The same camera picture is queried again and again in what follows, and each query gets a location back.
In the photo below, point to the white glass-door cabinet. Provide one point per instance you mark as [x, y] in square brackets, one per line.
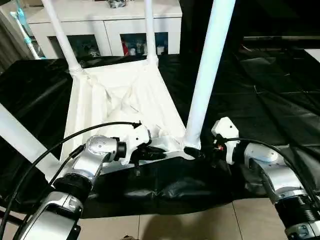
[100, 15]

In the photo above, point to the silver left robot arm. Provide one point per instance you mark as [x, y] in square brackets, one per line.
[85, 165]

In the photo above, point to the grey curtain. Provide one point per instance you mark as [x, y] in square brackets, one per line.
[6, 47]

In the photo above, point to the grey crumpled object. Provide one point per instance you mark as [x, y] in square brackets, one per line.
[118, 3]

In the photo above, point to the white flat board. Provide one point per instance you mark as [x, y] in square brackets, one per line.
[315, 54]

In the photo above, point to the black plastic mat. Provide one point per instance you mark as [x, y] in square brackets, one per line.
[270, 100]

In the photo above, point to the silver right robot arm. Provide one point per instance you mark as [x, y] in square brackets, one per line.
[275, 170]

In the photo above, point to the white pole with blue band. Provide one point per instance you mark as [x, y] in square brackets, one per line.
[25, 32]

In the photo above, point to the white plastic table top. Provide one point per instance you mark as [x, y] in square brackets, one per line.
[120, 90]

